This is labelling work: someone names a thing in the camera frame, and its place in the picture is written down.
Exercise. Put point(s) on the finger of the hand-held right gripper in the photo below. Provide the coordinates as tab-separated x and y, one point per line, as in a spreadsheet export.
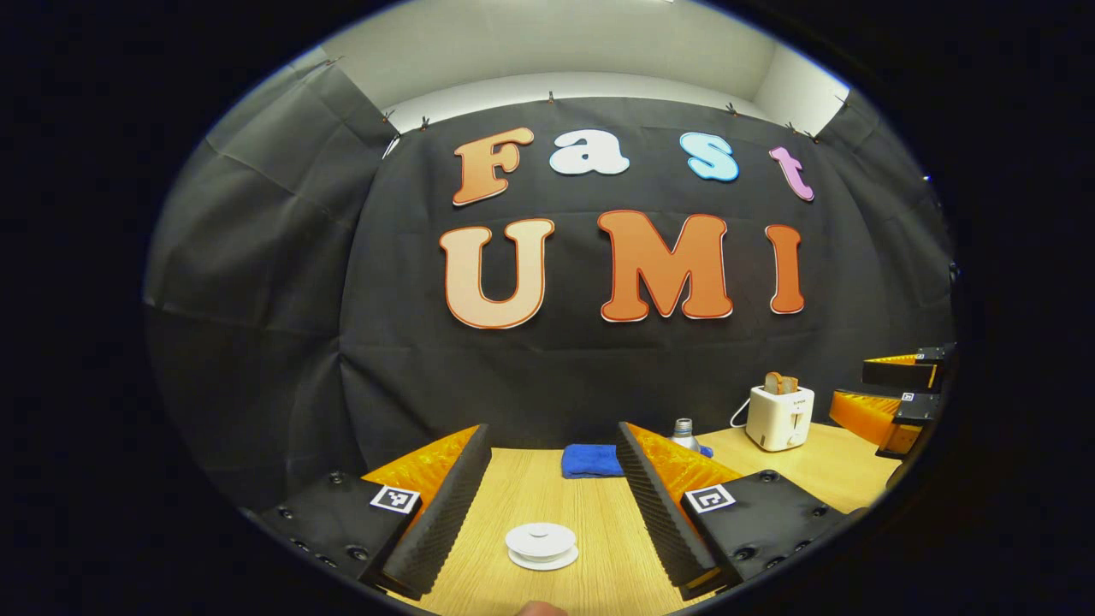
898	372
873	415

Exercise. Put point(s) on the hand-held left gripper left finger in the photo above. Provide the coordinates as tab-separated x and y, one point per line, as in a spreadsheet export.
440	522

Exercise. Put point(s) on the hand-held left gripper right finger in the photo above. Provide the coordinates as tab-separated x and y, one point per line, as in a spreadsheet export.
663	513

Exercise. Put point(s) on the silver water bottle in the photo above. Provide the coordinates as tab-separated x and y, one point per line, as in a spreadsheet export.
684	436

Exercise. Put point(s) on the white teacup lid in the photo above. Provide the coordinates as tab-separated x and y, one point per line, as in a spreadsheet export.
539	533

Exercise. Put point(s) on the white teacup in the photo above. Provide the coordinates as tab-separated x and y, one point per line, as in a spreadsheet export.
542	553

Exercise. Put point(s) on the blue towel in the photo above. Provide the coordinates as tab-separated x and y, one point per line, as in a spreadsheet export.
590	462

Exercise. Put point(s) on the white toaster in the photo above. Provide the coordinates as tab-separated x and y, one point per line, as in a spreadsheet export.
780	419

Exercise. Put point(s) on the bread slice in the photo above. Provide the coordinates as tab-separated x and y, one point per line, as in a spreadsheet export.
780	383

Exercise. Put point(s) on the white saucer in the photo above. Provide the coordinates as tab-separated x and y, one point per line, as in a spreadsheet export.
544	565

